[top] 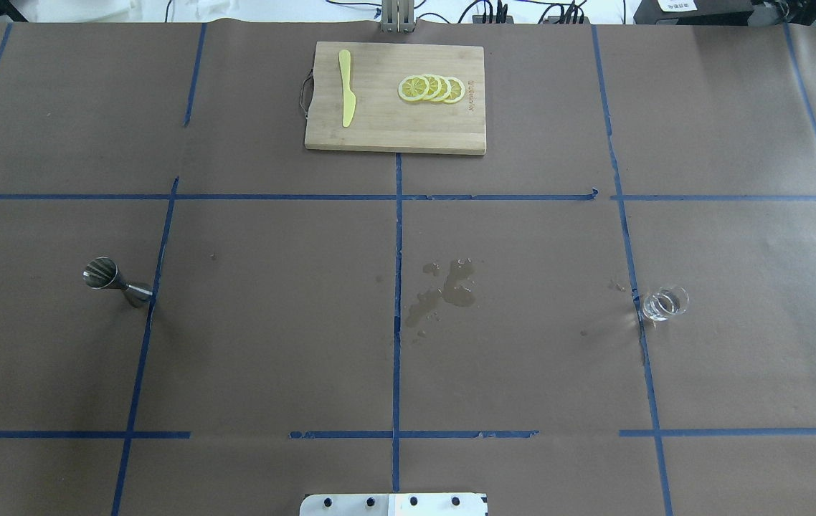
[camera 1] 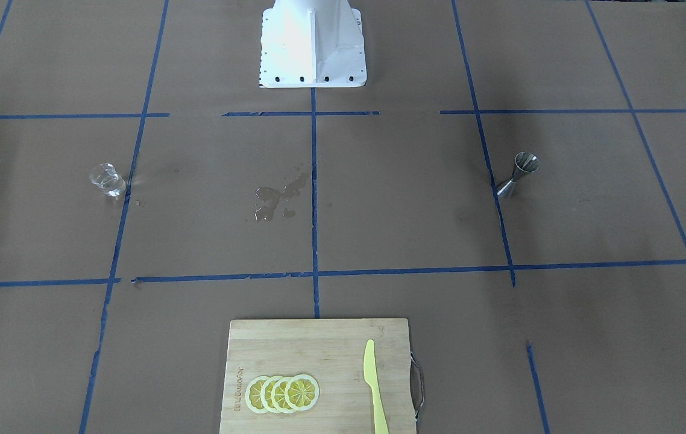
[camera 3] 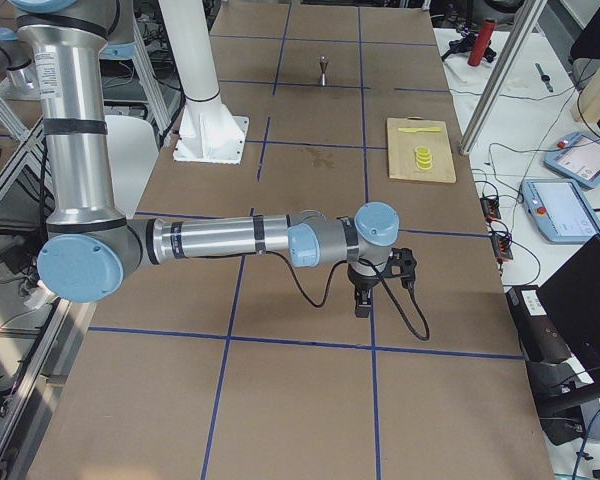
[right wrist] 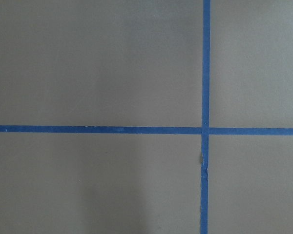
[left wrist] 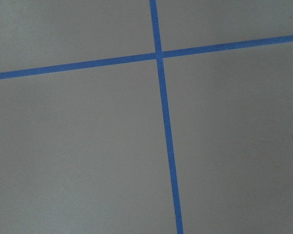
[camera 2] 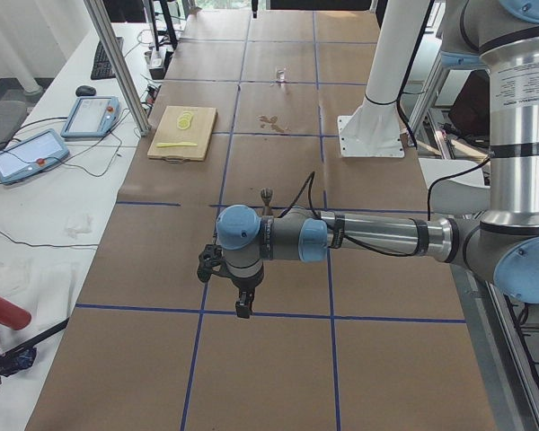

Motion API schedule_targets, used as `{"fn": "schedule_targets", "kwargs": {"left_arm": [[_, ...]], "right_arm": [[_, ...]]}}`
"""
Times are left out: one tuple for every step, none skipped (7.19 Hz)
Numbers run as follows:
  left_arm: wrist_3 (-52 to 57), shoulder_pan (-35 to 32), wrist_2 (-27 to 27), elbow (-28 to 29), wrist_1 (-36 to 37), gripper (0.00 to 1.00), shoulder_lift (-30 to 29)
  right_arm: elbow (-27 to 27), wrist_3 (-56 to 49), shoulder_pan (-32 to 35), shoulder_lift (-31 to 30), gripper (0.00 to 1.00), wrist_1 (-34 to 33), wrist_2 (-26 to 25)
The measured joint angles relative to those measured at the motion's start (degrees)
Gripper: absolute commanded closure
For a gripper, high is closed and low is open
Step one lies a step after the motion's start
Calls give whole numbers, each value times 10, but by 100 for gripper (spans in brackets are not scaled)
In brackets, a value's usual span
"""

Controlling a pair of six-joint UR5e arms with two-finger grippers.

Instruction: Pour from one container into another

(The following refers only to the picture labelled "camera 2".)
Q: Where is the near teach pendant tablet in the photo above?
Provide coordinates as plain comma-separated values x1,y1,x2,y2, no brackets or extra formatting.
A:
0,129,69,184

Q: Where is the black computer mouse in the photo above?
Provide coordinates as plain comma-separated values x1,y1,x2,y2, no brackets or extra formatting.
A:
75,85,97,97

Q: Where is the far teach pendant tablet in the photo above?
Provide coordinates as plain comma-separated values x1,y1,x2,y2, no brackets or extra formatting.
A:
60,96,119,140

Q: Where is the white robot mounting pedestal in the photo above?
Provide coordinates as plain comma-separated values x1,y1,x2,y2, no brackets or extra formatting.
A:
338,0,433,158

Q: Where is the lemon slice one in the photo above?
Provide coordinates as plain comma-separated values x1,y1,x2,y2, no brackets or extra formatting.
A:
177,118,191,130

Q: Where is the bamboo cutting board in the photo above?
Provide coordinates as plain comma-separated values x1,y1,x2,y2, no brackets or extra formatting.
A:
147,106,216,162

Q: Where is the black keyboard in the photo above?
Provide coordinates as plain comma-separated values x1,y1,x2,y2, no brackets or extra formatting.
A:
90,41,115,80

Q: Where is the teach pendant tablet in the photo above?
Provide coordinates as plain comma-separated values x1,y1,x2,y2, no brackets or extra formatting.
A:
0,129,69,184
60,96,119,140

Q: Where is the aluminium frame post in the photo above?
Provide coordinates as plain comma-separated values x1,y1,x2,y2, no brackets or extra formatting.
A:
84,0,151,136

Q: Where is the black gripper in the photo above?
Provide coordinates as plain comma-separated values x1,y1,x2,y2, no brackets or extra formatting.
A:
232,271,264,318

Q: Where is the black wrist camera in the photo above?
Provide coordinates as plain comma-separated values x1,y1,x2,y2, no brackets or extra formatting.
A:
197,244,230,283

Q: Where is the yellow plastic knife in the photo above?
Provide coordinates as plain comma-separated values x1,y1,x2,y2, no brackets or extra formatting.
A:
155,141,198,148

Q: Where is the clear glass cup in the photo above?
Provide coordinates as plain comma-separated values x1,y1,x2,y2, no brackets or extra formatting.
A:
275,67,287,84

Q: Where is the red cylinder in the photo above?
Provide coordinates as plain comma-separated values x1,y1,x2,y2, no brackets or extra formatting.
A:
0,296,31,330

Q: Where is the steel double jigger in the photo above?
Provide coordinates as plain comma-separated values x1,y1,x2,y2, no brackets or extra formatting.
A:
260,188,273,216

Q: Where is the crumpled white tissue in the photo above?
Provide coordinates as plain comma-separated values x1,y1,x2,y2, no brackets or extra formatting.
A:
64,213,93,239

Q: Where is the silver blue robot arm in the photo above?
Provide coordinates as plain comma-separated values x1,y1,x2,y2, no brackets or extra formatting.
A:
198,1,539,318

